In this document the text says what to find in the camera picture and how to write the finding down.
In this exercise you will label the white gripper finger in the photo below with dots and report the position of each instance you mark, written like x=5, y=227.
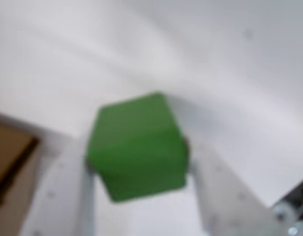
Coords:
x=227, y=209
x=63, y=201

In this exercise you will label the green cube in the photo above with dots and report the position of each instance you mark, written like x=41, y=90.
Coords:
x=136, y=147

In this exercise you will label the brown cardboard box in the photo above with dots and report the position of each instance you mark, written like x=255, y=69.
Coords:
x=11, y=152

